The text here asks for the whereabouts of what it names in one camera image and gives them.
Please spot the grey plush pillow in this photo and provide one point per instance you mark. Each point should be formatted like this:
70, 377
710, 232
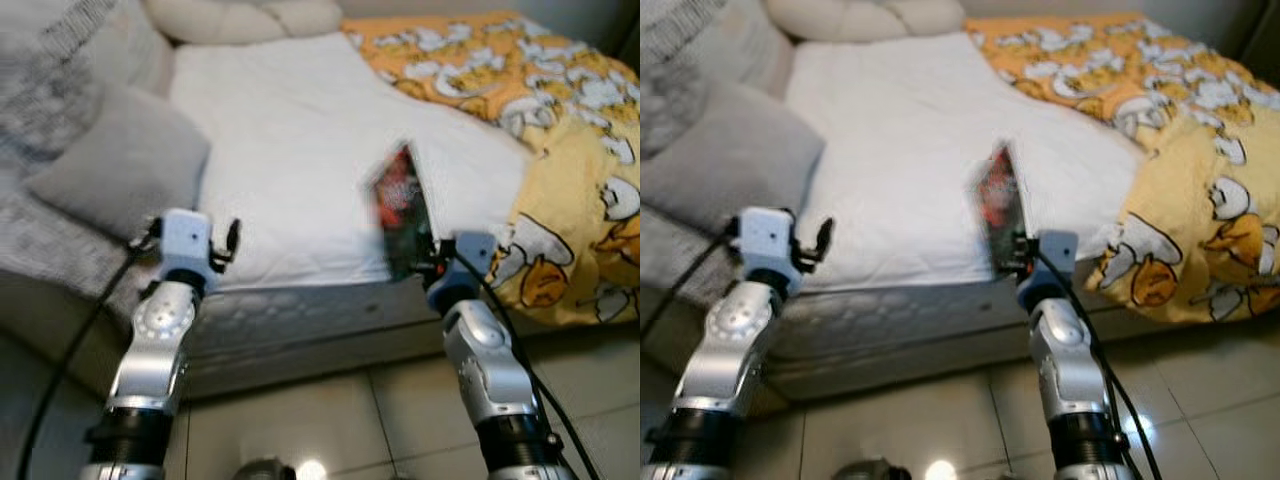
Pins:
125, 165
730, 160

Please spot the yellow cartoon print blanket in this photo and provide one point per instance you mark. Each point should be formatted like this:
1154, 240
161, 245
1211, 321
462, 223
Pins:
1200, 120
580, 120

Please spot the dark cover book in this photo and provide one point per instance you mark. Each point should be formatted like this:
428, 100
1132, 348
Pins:
1000, 210
400, 215

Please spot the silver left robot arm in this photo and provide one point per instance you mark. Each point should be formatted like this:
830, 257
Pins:
150, 350
730, 350

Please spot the grey printed headboard cushion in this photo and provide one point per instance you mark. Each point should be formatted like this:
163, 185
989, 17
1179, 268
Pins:
680, 50
50, 60

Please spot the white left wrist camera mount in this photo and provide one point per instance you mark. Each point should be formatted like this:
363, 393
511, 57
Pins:
185, 245
768, 245

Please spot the white quilted mattress pad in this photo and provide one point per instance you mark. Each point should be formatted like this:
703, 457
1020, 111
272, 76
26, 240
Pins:
900, 150
290, 150

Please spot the beige knotted long pillow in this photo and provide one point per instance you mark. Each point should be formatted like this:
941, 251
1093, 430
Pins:
240, 18
860, 18

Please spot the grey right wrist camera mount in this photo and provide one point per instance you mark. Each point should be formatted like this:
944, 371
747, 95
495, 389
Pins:
470, 262
1050, 262

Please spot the white bed mattress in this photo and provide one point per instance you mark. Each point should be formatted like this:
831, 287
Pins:
300, 320
900, 330

